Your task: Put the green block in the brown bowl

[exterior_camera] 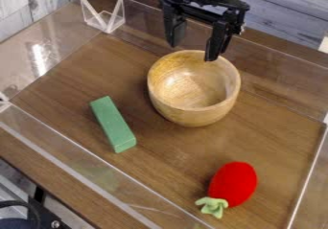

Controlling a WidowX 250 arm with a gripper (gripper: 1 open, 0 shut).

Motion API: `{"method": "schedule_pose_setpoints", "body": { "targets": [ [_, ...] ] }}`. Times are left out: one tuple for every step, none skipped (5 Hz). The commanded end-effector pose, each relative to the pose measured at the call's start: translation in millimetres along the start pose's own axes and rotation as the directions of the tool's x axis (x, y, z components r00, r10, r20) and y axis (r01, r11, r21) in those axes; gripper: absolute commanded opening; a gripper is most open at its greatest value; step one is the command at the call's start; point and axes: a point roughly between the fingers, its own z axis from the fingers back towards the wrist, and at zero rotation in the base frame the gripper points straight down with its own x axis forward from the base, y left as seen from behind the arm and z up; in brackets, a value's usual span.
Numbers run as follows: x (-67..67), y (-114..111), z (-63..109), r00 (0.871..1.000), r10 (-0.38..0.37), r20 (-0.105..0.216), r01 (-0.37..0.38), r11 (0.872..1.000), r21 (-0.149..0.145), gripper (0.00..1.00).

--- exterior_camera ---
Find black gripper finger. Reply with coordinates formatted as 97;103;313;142
163;3;188;47
205;10;246;61

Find green rectangular block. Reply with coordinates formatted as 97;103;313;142
90;96;137;153

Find brown wooden bowl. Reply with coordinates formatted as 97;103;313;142
147;50;241;126

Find clear acrylic tray walls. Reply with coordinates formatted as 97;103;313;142
0;0;328;229

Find red plush strawberry toy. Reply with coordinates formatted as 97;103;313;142
194;161;257;219

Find black table clamp bracket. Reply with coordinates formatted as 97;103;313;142
28;187;72;229

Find black cable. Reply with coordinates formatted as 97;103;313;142
0;199;43;229

